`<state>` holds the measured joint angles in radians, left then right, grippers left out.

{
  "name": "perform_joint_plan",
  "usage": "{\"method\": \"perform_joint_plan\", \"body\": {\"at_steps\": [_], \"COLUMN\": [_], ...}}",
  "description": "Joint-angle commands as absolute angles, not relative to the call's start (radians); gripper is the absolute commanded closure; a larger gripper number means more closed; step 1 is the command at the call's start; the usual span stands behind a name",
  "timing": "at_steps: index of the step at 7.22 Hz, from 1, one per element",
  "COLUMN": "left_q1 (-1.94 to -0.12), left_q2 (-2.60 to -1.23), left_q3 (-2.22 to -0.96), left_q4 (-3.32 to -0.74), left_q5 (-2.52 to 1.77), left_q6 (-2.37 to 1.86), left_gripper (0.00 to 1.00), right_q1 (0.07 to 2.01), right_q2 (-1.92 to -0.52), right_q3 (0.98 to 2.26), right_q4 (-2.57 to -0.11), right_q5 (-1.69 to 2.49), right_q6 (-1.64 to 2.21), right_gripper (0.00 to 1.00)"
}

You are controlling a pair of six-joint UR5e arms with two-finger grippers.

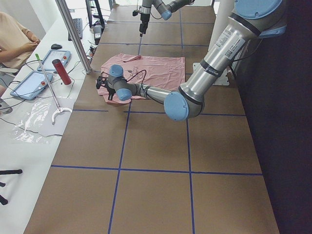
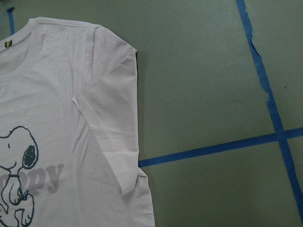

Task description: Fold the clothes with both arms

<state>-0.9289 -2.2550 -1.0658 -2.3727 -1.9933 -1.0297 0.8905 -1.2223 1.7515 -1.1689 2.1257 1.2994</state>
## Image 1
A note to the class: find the red cylindrical bottle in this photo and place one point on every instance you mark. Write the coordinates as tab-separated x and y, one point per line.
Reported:
61	71

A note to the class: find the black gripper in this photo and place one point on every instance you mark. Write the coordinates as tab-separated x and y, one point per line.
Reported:
143	20
110	91

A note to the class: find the teach pendant tablet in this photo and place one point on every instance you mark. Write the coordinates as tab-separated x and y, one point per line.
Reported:
30	87
63	55

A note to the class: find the far teach pendant tablet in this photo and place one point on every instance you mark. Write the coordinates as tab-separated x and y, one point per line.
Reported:
63	55

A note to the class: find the black computer mouse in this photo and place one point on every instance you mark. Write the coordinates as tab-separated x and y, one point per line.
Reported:
56	46

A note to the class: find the black keyboard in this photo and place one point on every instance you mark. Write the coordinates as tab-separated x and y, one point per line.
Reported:
78	26

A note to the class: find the near teach pendant tablet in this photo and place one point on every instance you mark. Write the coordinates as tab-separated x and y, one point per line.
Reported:
30	87

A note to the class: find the black camera tripod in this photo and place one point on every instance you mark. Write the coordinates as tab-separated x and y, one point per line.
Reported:
3	200

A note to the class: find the aluminium frame post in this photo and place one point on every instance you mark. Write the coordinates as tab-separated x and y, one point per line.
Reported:
64	11

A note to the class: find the black power adapter box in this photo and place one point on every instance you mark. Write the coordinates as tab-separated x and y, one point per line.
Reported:
97	30

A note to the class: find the pink t-shirt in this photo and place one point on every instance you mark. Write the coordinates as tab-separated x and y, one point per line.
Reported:
161	72

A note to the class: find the reacher grabber stick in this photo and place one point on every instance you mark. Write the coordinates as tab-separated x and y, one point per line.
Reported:
59	108

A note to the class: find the seated person beige shirt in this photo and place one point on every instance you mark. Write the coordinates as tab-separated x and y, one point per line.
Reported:
16	42

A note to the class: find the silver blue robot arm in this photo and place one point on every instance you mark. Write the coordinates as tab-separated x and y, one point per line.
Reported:
165	11
249	19

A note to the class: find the clear plastic bag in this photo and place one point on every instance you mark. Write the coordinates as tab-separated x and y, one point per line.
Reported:
36	125

